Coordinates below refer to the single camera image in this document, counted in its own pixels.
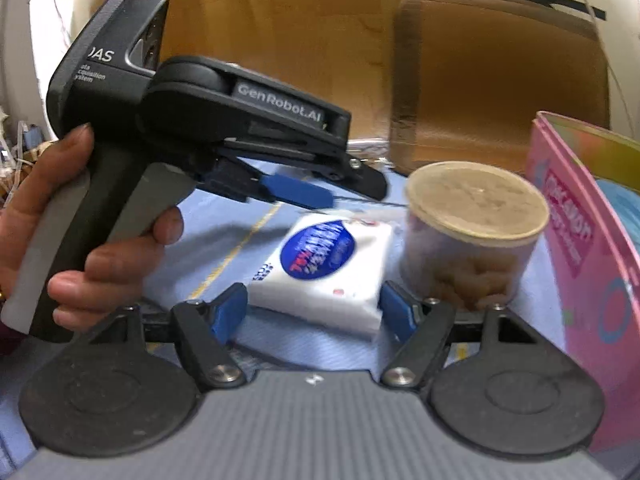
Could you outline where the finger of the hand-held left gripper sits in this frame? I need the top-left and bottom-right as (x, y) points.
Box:
(219, 140), (389, 201)
(196, 159), (334, 210)

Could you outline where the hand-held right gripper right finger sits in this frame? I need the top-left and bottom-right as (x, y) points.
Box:
(380, 282), (549, 389)

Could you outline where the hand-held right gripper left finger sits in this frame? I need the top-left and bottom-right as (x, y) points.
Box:
(87, 284), (249, 389)

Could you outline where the small white tissue pack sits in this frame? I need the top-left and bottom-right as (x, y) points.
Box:
(247, 212), (394, 342)

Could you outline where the person's left hand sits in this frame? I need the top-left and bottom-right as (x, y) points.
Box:
(0, 125), (185, 329)

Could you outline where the blue tablecloth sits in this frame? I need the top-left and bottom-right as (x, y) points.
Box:
(0, 152), (601, 463)

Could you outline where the clear jar with tan lid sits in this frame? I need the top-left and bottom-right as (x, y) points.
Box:
(400, 161), (552, 312)

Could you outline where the brown chair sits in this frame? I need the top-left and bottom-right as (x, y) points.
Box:
(389, 0), (613, 178)

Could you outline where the wooden board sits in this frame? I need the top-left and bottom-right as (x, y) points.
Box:
(164, 0), (442, 145)

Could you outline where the pink cardboard box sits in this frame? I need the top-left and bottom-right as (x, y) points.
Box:
(525, 110), (640, 476)

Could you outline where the light blue item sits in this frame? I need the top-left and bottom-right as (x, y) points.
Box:
(594, 176), (640, 263)

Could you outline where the white wire clutter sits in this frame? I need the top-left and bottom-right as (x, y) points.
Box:
(0, 107), (58, 206)

